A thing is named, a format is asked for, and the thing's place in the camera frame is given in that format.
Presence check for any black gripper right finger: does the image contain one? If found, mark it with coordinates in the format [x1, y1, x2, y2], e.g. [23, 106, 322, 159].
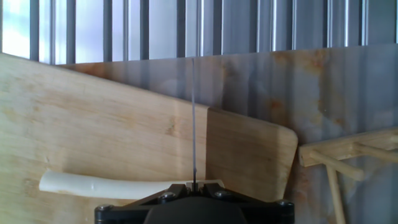
[195, 182, 295, 224]

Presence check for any wooden cutting board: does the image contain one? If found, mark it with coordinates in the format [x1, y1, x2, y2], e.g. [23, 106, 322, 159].
[0, 52, 299, 224]

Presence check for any white scallion stalk piece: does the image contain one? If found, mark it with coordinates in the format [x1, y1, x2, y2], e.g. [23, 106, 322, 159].
[39, 169, 225, 200]

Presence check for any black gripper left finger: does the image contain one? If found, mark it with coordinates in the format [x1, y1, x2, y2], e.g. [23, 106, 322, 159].
[95, 183, 195, 224]

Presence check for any wooden peg knife rack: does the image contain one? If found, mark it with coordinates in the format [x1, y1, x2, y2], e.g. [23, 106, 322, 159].
[298, 127, 398, 224]

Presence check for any steel cleaver knife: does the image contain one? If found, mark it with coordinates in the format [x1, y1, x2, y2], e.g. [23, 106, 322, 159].
[191, 58, 198, 192]

